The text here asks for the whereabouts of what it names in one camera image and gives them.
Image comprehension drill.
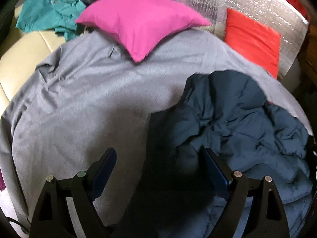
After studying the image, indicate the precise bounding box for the navy blue puffer jacket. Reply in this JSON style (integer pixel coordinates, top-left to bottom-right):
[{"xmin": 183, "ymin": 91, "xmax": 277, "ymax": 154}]
[{"xmin": 146, "ymin": 70, "xmax": 312, "ymax": 237}]

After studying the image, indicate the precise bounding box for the grey bed sheet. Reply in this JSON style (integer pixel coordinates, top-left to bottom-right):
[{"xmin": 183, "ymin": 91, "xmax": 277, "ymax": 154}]
[{"xmin": 1, "ymin": 29, "xmax": 312, "ymax": 237}]

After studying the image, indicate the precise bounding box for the cream mattress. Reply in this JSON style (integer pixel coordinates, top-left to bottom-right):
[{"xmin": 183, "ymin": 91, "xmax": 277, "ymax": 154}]
[{"xmin": 1, "ymin": 5, "xmax": 66, "ymax": 113}]

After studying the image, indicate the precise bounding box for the red-orange pillow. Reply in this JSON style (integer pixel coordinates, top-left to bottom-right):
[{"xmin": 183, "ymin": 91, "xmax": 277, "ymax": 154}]
[{"xmin": 224, "ymin": 8, "xmax": 281, "ymax": 78}]

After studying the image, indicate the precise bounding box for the teal garment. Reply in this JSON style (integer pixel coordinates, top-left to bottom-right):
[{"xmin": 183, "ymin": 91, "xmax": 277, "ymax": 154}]
[{"xmin": 16, "ymin": 0, "xmax": 86, "ymax": 41}]

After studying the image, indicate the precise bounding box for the pink pillow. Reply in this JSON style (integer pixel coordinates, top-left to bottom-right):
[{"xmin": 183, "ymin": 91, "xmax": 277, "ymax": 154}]
[{"xmin": 75, "ymin": 0, "xmax": 211, "ymax": 63}]

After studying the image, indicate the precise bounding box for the silver foil insulation mat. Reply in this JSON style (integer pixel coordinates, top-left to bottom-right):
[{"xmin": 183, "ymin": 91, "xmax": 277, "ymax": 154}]
[{"xmin": 175, "ymin": 0, "xmax": 308, "ymax": 80}]

